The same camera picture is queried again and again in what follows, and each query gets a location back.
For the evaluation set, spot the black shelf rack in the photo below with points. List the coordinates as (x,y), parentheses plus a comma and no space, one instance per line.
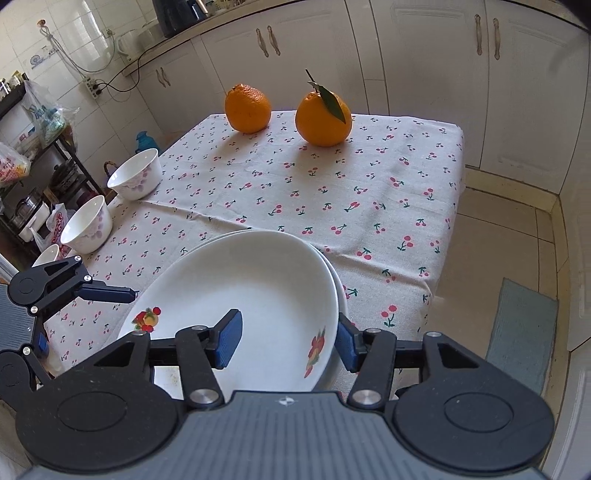
(69,157)

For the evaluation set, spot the knobbed orange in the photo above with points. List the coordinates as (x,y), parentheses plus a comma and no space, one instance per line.
(248,108)

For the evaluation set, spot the cherry print tablecloth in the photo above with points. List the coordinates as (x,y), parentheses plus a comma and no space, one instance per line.
(323,194)

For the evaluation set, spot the white floral bowl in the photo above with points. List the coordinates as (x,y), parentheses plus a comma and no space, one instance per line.
(87,221)
(48,255)
(134,175)

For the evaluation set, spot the orange with green leaf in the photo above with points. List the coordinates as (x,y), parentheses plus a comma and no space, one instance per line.
(323,117)

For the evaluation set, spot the beige kitchen countertop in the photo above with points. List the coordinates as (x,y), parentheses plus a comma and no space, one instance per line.
(175,41)

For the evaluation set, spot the clear plastic bag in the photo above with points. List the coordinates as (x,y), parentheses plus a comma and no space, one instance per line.
(48,115)

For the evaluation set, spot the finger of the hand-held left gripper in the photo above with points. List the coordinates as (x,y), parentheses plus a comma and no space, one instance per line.
(42,346)
(101,291)

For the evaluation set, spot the white electric kettle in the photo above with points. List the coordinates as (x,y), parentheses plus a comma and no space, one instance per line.
(127,46)

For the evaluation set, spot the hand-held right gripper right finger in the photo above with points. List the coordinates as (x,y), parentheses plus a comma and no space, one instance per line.
(346,344)

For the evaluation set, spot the white power strip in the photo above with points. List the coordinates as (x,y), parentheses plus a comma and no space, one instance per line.
(94,87)

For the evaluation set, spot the wicker basket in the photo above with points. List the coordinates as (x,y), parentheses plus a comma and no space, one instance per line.
(111,167)

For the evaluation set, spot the red and white plastic bag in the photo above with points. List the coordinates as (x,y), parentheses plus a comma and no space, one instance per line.
(57,226)

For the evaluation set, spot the teal floor mat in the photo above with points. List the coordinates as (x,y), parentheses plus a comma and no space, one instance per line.
(521,332)

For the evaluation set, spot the white plate fruit print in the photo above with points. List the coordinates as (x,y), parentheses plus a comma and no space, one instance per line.
(343,300)
(258,286)

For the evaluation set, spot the dark blue air fryer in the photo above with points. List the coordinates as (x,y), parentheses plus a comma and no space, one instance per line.
(178,16)

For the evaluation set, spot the blue plastic jug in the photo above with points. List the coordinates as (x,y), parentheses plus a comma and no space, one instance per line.
(147,143)

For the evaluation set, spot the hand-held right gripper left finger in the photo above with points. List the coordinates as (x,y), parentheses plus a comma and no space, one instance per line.
(226,339)

